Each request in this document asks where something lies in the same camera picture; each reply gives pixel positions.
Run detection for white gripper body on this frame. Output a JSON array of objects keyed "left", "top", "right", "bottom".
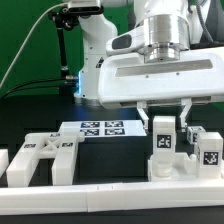
[{"left": 98, "top": 23, "right": 224, "bottom": 108}]

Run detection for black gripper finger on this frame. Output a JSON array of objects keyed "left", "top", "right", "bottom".
[
  {"left": 137, "top": 101, "right": 149, "bottom": 132},
  {"left": 179, "top": 98, "right": 192, "bottom": 132}
]

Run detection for white chair seat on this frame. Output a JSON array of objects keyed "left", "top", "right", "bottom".
[{"left": 148, "top": 153, "right": 224, "bottom": 182}]

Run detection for white chair backrest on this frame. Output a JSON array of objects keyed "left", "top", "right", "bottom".
[{"left": 6, "top": 133, "right": 85, "bottom": 187}]

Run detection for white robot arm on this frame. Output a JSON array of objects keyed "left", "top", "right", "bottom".
[{"left": 98, "top": 0, "right": 224, "bottom": 127}]

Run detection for white marker base sheet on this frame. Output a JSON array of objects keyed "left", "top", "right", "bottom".
[{"left": 59, "top": 120, "right": 146, "bottom": 138}]

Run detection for white block far left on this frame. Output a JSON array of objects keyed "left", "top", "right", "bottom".
[{"left": 0, "top": 149, "right": 9, "bottom": 177}]

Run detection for black cables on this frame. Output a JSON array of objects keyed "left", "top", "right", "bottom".
[{"left": 0, "top": 77, "right": 81, "bottom": 101}]

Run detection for overhead camera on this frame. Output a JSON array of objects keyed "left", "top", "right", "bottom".
[{"left": 63, "top": 0, "right": 103, "bottom": 14}]

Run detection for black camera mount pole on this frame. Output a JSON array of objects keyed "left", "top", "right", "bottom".
[{"left": 48, "top": 6, "right": 79, "bottom": 96}]

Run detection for white cable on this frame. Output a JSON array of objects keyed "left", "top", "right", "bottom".
[{"left": 0, "top": 3, "right": 68, "bottom": 91}]

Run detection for white boundary frame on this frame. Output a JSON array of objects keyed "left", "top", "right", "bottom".
[{"left": 0, "top": 179, "right": 224, "bottom": 215}]

